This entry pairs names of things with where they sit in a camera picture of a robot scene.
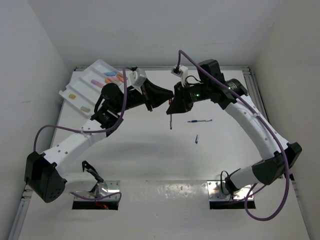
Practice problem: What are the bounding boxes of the red pen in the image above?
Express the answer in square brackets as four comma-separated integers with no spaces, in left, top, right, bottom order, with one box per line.
[168,98,173,130]

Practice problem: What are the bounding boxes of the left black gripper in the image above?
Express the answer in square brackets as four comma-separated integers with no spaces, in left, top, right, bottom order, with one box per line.
[114,80,173,114]

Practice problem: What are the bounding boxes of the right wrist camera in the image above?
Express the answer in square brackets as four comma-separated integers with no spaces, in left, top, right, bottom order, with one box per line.
[171,64,189,86]

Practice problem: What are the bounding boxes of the white compartment tray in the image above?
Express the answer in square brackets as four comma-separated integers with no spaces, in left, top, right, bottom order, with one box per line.
[59,59,124,119]

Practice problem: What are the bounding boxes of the blue pen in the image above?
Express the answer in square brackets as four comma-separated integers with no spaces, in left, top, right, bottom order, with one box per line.
[187,119,213,123]

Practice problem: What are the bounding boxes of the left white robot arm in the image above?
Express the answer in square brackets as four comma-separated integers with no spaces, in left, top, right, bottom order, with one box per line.
[24,80,174,203]

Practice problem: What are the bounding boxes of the white eraser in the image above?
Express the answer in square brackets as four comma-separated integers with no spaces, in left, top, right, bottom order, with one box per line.
[80,106,91,113]

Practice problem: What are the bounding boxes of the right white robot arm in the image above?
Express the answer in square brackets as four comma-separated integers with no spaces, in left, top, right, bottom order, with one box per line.
[166,59,302,194]

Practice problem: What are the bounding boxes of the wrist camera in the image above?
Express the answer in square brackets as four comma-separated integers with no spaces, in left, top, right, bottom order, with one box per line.
[171,64,189,86]
[129,67,147,93]

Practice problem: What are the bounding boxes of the blue highlighter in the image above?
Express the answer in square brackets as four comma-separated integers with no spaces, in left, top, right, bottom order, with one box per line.
[103,71,117,77]

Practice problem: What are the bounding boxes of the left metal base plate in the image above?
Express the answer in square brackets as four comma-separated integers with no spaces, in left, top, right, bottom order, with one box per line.
[71,181,122,202]

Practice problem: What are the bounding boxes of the yellow eraser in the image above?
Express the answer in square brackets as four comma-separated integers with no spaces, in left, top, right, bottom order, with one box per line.
[68,94,76,99]

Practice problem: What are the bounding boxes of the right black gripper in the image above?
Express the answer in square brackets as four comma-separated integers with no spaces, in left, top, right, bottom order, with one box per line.
[166,79,211,113]

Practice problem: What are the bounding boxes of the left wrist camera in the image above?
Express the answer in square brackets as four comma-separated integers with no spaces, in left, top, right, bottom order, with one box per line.
[129,67,147,93]

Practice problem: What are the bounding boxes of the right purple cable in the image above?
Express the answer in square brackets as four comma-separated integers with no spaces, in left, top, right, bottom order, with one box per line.
[177,49,291,221]

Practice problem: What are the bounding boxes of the purple pink highlighter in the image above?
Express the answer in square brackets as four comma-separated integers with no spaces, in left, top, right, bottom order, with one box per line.
[91,79,104,88]

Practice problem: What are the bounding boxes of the metal base plate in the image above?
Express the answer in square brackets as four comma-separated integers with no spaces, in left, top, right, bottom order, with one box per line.
[71,181,122,202]
[207,180,252,202]

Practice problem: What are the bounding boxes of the orange capped white highlighter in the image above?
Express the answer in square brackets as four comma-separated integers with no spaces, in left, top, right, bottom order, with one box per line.
[104,77,123,86]

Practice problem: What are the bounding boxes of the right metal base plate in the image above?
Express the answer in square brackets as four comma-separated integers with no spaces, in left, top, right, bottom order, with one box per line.
[207,180,252,202]

